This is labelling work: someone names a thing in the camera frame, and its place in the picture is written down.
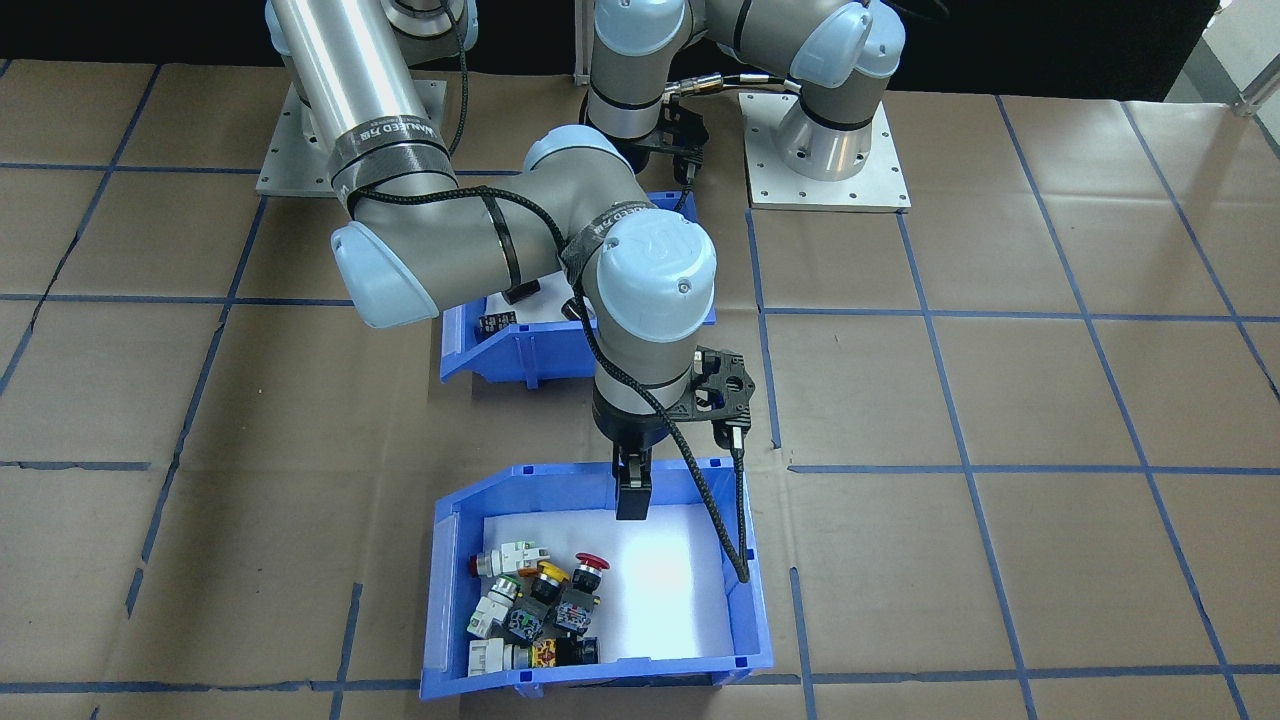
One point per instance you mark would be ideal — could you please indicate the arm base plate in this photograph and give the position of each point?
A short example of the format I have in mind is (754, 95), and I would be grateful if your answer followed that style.
(290, 165)
(800, 195)

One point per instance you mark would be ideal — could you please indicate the thin metal frame post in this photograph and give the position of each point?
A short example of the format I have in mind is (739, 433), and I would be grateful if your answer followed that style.
(580, 40)

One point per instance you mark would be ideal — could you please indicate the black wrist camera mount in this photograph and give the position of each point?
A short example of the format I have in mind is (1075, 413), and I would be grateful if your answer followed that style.
(685, 140)
(722, 385)

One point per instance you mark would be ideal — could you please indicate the blue bin of switches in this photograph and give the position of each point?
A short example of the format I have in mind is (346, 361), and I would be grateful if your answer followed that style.
(745, 610)

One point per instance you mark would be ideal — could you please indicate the black frame cover cloth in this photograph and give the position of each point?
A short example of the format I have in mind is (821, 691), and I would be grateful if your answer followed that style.
(100, 25)

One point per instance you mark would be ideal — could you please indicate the white switch red button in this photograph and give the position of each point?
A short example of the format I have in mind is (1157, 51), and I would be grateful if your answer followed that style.
(515, 555)

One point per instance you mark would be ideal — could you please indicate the black switch block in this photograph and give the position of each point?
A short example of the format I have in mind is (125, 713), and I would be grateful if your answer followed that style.
(580, 652)

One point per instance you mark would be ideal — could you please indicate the white switch block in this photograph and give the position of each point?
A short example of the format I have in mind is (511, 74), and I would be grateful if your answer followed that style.
(490, 657)

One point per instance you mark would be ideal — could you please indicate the red mushroom button switch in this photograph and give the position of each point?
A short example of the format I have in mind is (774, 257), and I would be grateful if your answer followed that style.
(578, 605)

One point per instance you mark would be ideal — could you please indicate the blue bin of capacitors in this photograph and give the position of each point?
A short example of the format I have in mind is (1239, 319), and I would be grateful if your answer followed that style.
(550, 350)

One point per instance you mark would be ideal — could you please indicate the metal frame bar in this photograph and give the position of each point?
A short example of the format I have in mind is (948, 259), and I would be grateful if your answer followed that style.
(1262, 97)

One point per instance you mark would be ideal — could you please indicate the yellow button black switch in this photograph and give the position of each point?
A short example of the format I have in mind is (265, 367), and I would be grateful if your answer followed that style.
(530, 615)

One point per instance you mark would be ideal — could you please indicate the yellow black small switch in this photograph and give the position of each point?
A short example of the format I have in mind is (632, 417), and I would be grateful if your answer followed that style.
(546, 655)

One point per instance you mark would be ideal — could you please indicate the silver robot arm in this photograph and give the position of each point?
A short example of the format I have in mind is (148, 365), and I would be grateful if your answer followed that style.
(830, 130)
(350, 80)

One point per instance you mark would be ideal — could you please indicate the white switch green button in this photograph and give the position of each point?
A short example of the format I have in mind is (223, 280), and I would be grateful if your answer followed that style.
(490, 612)

